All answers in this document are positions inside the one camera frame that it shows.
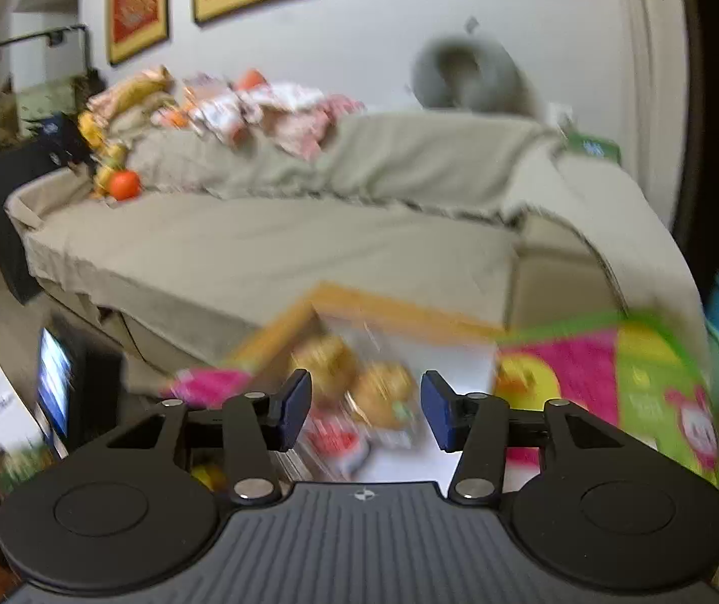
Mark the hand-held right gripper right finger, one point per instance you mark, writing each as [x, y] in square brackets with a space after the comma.
[435, 406]

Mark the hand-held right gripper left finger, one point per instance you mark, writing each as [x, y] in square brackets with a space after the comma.
[296, 402]

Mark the pink cardboard box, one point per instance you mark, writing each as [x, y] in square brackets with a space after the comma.
[460, 377]

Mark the round bread packet yellow label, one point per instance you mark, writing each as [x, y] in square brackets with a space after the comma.
[384, 393]

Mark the clear snack packet red label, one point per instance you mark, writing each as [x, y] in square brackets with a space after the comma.
[334, 443]

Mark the colourful cartoon play mat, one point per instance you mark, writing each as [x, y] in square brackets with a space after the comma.
[579, 352]

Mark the beige sofa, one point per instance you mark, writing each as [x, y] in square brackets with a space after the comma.
[548, 289]

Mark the grey-beige sofa cover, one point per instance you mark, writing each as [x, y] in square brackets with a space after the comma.
[271, 239]

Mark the lit tablet screen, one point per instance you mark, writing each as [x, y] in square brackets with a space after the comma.
[54, 384]

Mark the orange ball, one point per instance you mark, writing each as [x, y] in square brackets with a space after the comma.
[124, 185]

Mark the pink and white clothes pile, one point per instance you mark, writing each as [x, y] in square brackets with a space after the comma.
[284, 113]

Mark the green digital device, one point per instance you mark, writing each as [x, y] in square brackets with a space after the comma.
[592, 148]

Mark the orange and yellow toys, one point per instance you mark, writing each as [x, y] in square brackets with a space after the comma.
[104, 151]

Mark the grey neck pillow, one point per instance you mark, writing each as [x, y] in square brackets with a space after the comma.
[491, 85]

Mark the black side cabinet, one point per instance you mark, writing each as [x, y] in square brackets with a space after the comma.
[1, 220]

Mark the black box blue label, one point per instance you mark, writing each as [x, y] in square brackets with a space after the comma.
[63, 135]

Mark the white curtain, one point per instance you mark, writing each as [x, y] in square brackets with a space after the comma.
[652, 75]

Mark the narrow gold framed red picture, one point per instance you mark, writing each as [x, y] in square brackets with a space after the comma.
[138, 6]

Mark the white wall socket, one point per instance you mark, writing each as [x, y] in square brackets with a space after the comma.
[562, 118]

